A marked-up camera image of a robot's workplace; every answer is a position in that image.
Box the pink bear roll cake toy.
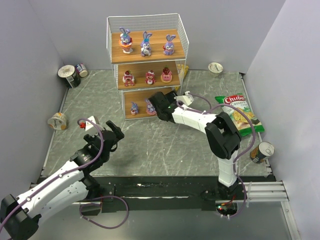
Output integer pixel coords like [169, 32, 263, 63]
[145, 70, 156, 85]

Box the tipped paper cup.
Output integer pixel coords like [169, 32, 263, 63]
[47, 112, 68, 131]

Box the tin can orange label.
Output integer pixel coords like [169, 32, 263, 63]
[249, 141, 275, 164]

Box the small purple bunny cupcake toy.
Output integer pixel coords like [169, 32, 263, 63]
[130, 102, 139, 116]

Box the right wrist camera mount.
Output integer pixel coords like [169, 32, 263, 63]
[174, 91, 194, 106]

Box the pink bear strawberry donut toy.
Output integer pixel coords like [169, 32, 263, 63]
[160, 66, 173, 84]

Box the yellow snack packet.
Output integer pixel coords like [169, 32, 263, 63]
[172, 62, 189, 91]

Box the strawberry cake slice toy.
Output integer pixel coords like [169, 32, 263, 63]
[122, 70, 135, 87]

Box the dark paper cup white lid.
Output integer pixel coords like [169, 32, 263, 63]
[57, 65, 81, 89]

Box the white wire wooden shelf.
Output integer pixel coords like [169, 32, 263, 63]
[106, 13, 189, 120]

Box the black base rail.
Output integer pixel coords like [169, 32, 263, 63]
[34, 174, 251, 218]

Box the purple bunny red bow toy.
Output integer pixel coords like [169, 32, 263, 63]
[162, 34, 176, 56]

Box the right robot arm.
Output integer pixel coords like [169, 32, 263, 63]
[148, 90, 242, 193]

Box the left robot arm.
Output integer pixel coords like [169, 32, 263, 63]
[0, 118, 125, 240]

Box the white yogurt cup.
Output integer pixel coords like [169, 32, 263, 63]
[208, 62, 224, 77]

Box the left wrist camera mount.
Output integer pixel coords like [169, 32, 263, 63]
[78, 115, 102, 135]

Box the blue white small can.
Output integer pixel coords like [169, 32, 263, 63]
[74, 63, 88, 78]

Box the green chips bag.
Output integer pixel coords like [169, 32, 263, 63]
[215, 93, 265, 137]

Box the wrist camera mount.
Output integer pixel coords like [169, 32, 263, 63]
[78, 115, 102, 135]
[174, 91, 194, 106]

